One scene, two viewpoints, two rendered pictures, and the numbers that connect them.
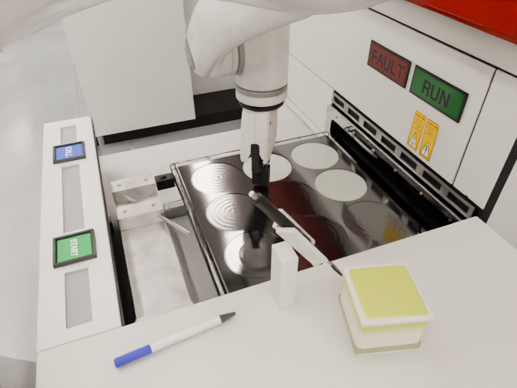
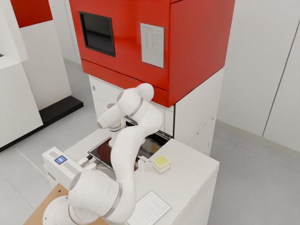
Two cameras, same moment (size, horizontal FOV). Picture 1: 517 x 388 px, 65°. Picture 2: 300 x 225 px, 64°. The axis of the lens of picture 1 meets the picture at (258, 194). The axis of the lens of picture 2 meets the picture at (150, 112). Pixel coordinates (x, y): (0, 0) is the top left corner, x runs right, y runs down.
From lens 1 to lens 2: 0.91 m
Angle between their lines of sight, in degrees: 23
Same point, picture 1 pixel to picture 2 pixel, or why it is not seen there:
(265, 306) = (139, 174)
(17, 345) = not seen: outside the picture
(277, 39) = not seen: hidden behind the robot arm
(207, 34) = (108, 122)
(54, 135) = (49, 156)
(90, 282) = not seen: hidden behind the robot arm
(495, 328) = (181, 160)
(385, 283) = (160, 159)
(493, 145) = (169, 122)
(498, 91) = (166, 113)
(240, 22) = (116, 118)
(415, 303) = (166, 160)
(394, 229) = (155, 147)
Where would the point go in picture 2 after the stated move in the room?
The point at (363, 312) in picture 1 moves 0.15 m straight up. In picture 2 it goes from (159, 165) to (159, 145)
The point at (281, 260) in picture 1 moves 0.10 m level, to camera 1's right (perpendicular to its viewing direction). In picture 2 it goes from (141, 163) to (157, 156)
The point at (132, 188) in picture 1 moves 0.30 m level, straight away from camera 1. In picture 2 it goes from (83, 163) to (56, 143)
